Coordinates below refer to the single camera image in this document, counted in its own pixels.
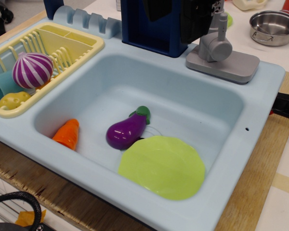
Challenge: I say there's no teal plastic cup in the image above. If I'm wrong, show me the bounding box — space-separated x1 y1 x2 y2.
0 71 23 100

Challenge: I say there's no orange toy carrot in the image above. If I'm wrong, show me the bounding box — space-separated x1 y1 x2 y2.
52 118 79 151

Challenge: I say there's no yellow dish rack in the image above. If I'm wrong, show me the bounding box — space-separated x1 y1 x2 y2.
0 23 105 118

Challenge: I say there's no light blue toy sink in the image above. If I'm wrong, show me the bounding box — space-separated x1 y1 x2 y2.
0 5 286 231

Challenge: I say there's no grey toy faucet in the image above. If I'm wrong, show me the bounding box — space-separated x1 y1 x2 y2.
185 22 260 85

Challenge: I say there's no black clamp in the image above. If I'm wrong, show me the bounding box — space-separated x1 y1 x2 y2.
270 92 289 118

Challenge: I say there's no purple striped toy onion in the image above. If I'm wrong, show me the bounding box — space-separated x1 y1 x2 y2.
12 52 53 89

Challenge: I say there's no black cable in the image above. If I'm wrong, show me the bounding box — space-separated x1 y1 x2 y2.
0 191 42 229

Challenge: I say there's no cream plastic toy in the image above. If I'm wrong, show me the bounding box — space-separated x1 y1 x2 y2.
232 0 268 11

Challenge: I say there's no grey faucet lever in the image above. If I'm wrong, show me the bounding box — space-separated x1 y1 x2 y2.
216 13 232 61

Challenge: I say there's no dark blue plastic box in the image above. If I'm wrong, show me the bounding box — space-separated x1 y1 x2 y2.
120 0 187 58

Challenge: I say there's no lime green plastic plate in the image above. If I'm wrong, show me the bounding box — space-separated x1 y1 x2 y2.
118 136 205 200

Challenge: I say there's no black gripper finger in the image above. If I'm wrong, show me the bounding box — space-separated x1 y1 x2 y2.
180 0 223 44
143 0 172 22

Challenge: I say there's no green plastic object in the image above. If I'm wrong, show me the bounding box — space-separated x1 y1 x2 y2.
226 12 233 28

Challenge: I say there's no stainless steel pot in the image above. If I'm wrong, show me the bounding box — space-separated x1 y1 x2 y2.
249 11 289 47

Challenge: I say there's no purple toy eggplant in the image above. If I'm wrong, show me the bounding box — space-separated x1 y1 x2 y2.
106 106 151 150

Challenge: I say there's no yellow toy potato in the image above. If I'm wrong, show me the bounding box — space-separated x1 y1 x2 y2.
0 91 31 110

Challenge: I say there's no dark blue post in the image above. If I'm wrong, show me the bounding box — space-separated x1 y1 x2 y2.
43 0 64 20

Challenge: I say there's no orange tape piece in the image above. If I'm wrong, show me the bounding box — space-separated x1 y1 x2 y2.
15 211 35 227

